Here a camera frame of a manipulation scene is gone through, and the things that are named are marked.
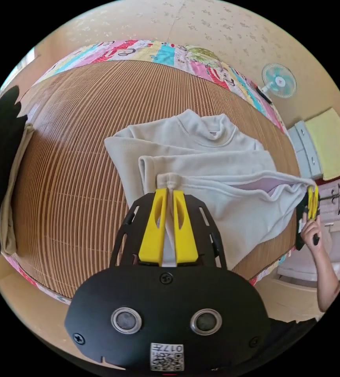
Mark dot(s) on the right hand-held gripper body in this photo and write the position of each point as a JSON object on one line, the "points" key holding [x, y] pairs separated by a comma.
{"points": [[300, 232]]}

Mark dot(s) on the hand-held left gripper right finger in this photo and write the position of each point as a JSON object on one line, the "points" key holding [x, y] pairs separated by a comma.
{"points": [[184, 238]]}

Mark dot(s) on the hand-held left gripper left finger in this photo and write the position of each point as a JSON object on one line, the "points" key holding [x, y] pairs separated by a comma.
{"points": [[151, 235]]}

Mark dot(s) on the white long sleeve shirt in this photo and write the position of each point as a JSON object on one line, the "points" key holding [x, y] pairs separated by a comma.
{"points": [[205, 165]]}

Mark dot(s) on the person's right forearm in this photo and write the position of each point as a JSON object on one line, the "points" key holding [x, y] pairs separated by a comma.
{"points": [[324, 279]]}

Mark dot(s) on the person's right hand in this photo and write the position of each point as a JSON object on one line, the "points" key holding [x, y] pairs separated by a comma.
{"points": [[312, 235]]}

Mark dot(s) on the grey cupboard with yellow cloth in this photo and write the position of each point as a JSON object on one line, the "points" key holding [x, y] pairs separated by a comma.
{"points": [[332, 144]]}

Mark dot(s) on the person's body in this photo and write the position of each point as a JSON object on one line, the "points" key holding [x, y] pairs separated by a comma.
{"points": [[293, 332]]}

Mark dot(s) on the bed with woven mat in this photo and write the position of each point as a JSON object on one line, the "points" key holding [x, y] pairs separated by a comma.
{"points": [[78, 153]]}

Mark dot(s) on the teal electric fan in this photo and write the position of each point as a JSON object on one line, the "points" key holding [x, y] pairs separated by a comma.
{"points": [[279, 81]]}

